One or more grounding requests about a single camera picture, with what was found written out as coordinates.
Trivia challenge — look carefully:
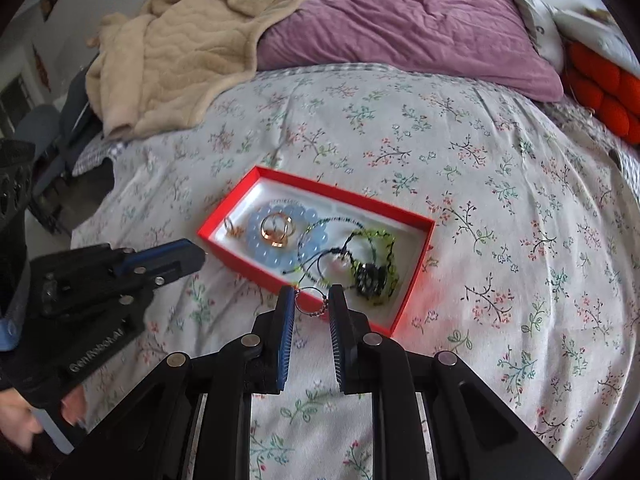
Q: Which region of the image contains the black rhinestone ring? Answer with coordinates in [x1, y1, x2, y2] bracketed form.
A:
[351, 261, 388, 298]

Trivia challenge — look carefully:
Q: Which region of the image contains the purple quilted pillow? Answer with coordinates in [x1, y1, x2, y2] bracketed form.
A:
[257, 0, 563, 102]

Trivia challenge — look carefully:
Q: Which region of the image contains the white patterned pillow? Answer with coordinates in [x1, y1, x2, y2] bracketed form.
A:
[513, 0, 639, 77]

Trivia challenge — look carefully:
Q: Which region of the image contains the thin silver hoop ring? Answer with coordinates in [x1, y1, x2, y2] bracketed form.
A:
[294, 286, 330, 317]

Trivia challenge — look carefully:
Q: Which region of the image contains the light blue bead bracelet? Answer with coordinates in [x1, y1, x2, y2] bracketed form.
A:
[244, 201, 330, 273]

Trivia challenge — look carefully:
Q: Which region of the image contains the red cardboard jewelry box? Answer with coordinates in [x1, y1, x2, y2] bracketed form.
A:
[198, 167, 435, 336]

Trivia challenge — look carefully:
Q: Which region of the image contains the gold ring with stones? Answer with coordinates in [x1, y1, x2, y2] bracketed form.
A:
[259, 211, 296, 250]

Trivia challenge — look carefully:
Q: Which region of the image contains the thin seed bead necklace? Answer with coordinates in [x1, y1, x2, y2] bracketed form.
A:
[282, 216, 396, 281]

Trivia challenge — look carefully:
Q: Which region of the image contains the dark chair beside bed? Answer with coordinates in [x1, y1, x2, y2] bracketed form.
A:
[13, 68, 102, 234]

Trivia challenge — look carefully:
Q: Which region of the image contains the beige fleece blanket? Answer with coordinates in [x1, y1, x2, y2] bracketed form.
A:
[86, 0, 304, 140]

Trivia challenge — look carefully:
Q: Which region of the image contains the person's left hand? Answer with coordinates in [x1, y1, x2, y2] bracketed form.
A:
[0, 383, 89, 453]

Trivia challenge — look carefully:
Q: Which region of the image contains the orange plush toy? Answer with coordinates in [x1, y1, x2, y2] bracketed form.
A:
[562, 41, 640, 148]

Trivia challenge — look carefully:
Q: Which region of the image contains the floral white bed sheet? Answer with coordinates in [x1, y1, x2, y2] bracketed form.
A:
[72, 64, 639, 479]

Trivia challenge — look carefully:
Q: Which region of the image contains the green bead bracelet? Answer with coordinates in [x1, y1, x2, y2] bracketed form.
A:
[344, 227, 402, 307]

